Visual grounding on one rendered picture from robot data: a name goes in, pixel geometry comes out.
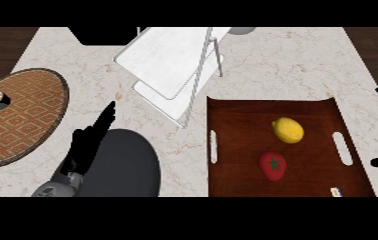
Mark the brown patterned round placemat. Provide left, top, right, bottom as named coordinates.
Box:
left=0, top=67, right=72, bottom=168

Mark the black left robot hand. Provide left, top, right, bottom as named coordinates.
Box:
left=61, top=100, right=119, bottom=177

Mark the dark grey round plate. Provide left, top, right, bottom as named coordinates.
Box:
left=60, top=128, right=163, bottom=198

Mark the red strawberry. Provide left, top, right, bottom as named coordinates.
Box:
left=258, top=151, right=289, bottom=182

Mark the white tiered wire shelf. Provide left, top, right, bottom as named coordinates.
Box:
left=113, top=27, right=234, bottom=129

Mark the dark brown wooden tray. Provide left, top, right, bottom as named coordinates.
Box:
left=206, top=95, right=378, bottom=198

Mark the grey round object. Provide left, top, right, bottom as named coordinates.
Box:
left=227, top=27, right=258, bottom=36

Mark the yellow lemon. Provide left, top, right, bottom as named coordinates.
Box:
left=271, top=116, right=306, bottom=145

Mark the black appliance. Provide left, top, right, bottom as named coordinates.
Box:
left=67, top=27, right=142, bottom=47

